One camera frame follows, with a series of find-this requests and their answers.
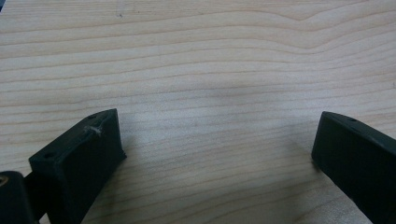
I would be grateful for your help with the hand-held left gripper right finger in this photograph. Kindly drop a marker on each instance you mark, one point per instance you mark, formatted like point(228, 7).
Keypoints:
point(358, 161)

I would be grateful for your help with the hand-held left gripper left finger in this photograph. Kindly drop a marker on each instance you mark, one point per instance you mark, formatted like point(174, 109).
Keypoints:
point(77, 168)

